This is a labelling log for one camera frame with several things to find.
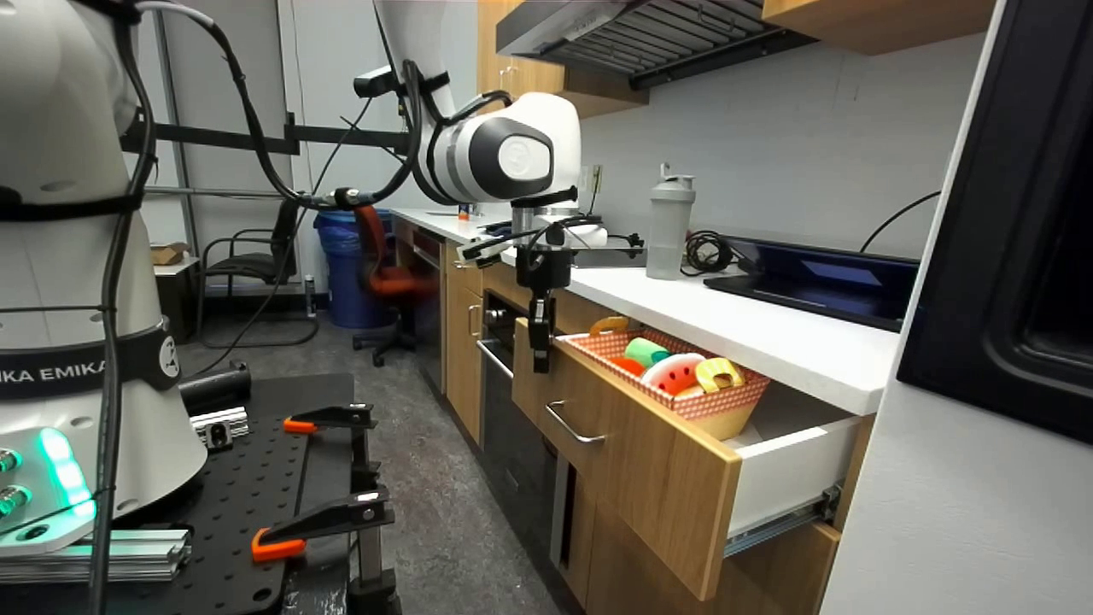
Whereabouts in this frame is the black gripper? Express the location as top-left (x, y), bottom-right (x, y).
top-left (514, 218), bottom-right (575, 376)

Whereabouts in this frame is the silver drawer handle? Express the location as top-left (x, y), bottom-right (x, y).
top-left (539, 398), bottom-right (613, 452)

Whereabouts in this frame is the wooden front white drawer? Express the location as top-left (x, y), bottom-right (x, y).
top-left (506, 316), bottom-right (870, 606)

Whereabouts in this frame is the orange checkered carton box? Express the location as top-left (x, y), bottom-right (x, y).
top-left (554, 316), bottom-right (772, 446)

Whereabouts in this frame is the wooden lower cabinet door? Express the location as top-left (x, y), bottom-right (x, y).
top-left (436, 241), bottom-right (492, 452)
top-left (566, 500), bottom-right (847, 615)

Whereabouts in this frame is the green striped plush vegetable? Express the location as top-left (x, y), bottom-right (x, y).
top-left (620, 334), bottom-right (677, 371)

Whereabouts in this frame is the red office chair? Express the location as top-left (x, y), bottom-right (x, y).
top-left (345, 195), bottom-right (446, 368)

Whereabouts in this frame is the grey shaker bottle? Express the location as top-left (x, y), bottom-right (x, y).
top-left (641, 162), bottom-right (701, 283)

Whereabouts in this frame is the blue trash bin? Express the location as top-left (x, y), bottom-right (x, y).
top-left (310, 203), bottom-right (392, 334)

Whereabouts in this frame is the black induction cooktop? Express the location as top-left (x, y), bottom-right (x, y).
top-left (701, 231), bottom-right (924, 334)

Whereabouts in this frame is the wooden upper cabinet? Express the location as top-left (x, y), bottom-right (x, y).
top-left (760, 0), bottom-right (1000, 58)
top-left (474, 0), bottom-right (653, 120)

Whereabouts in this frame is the black armchair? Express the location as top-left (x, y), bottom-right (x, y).
top-left (194, 189), bottom-right (324, 348)

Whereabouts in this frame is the steel range hood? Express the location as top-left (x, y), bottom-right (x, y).
top-left (492, 0), bottom-right (821, 95)

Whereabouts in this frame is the black small device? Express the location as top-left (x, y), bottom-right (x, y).
top-left (179, 362), bottom-right (255, 417)

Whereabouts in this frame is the white small device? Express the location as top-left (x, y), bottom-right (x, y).
top-left (186, 405), bottom-right (255, 453)

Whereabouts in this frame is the grey refrigerator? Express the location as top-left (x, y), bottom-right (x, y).
top-left (817, 0), bottom-right (1093, 615)

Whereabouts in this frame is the black glossy panel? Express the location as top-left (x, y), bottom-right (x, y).
top-left (894, 0), bottom-right (1093, 452)

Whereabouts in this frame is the black cable coil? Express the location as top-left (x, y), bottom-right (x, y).
top-left (681, 229), bottom-right (738, 277)

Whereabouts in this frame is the yellow pineapple ring toy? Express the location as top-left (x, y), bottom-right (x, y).
top-left (689, 354), bottom-right (751, 399)

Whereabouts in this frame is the orange handled bar clamp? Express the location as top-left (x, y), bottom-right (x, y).
top-left (280, 399), bottom-right (384, 494)
top-left (245, 490), bottom-right (400, 575)

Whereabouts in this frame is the black stereo camera bar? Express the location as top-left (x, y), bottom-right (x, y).
top-left (350, 63), bottom-right (405, 104)

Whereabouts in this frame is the black power cable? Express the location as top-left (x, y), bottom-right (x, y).
top-left (857, 189), bottom-right (943, 255)

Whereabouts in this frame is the black camera stand boom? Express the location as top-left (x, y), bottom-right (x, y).
top-left (120, 112), bottom-right (420, 159)

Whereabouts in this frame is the aluminium extrusion rail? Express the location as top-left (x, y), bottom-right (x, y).
top-left (0, 523), bottom-right (194, 587)

